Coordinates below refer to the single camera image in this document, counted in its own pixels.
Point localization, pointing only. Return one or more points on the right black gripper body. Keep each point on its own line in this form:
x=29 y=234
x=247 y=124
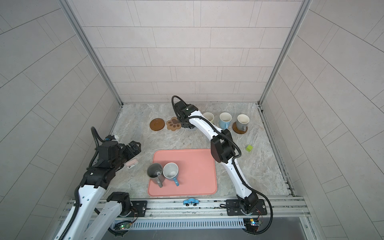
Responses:
x=186 y=123

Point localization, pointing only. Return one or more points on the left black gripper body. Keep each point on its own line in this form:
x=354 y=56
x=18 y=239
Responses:
x=124 y=155

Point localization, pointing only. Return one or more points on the white mug green handle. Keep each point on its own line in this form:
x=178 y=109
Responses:
x=209 y=116

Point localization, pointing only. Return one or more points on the brown wooden round coaster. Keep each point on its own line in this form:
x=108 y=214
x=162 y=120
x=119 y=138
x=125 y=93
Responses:
x=157 y=124
x=236 y=130

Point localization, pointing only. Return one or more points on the white mug blue handle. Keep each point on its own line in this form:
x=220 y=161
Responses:
x=225 y=120

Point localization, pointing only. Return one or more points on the grey mug blue handle front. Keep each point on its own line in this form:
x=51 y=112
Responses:
x=170 y=172

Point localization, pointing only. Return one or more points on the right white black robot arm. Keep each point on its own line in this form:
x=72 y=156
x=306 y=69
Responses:
x=225 y=152

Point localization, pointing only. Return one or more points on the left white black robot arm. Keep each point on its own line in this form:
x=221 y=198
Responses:
x=77 y=226

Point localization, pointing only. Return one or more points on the cork paw print coaster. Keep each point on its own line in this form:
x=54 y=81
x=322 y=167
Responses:
x=173 y=124

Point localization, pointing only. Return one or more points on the pink small object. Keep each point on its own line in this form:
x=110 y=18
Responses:
x=131 y=163

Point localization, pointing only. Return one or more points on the dark grey mug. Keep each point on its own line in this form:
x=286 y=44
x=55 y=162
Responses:
x=155 y=173

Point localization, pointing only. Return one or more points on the pink rectangular tray mat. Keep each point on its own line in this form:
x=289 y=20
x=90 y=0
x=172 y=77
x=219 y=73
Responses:
x=197 y=173

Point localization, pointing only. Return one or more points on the left circuit board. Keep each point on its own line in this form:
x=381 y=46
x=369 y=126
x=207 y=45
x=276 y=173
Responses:
x=122 y=226

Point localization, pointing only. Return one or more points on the circuit board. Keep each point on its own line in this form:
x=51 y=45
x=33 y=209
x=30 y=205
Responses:
x=252 y=225
x=122 y=226

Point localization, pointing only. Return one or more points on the green small object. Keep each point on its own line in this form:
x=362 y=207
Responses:
x=249 y=148

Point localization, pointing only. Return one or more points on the small blue toy car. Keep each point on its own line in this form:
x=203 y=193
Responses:
x=191 y=202

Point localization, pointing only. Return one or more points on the right circuit board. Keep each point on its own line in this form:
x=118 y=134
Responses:
x=252 y=225

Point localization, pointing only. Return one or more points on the aluminium mounting rail frame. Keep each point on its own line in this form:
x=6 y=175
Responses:
x=209 y=208

